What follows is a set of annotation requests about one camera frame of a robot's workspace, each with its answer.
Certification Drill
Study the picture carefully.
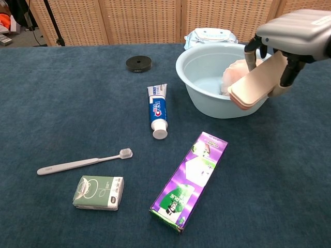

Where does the blue table cloth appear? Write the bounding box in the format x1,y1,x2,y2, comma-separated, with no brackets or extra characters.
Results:
0,40,331,248

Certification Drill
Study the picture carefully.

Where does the black tripod stand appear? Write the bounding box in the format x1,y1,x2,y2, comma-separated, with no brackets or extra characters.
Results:
42,0,66,47

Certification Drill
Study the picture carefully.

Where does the pale blue wet wipes pack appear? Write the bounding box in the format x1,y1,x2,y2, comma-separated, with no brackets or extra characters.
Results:
184,27,239,50

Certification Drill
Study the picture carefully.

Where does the black floor cable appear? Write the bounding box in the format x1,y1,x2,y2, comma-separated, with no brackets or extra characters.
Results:
30,25,49,47

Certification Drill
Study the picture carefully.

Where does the light blue plastic basin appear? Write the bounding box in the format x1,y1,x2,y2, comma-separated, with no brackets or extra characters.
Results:
175,42,289,119

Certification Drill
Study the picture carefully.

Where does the white toothbrush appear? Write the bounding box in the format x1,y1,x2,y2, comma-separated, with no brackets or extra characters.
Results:
36,147,133,176

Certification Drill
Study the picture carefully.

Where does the beige plastic case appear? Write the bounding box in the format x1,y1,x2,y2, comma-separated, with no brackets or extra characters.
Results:
227,51,289,111

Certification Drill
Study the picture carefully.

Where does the woven folding screen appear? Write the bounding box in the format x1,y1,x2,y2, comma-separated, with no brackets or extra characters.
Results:
28,0,331,47

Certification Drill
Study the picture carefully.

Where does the purple toothpaste carton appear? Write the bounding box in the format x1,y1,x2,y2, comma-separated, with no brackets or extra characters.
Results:
149,131,229,235

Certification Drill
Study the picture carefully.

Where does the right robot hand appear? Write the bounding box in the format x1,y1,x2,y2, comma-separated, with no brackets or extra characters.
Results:
244,9,331,98

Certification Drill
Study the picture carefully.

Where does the green tissue pack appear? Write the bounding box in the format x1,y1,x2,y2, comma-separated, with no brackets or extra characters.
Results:
72,175,125,211

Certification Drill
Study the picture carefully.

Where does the black round disc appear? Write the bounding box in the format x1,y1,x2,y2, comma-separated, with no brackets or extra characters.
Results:
126,56,152,73

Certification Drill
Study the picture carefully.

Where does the blue white toothpaste tube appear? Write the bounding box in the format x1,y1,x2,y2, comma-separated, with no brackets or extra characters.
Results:
146,83,169,140

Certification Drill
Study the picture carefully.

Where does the pink bath loofah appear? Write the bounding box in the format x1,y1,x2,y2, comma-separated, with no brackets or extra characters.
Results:
220,58,264,98

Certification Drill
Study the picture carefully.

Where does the orange item on floor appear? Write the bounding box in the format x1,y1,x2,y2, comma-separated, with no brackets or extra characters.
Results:
0,12,11,33

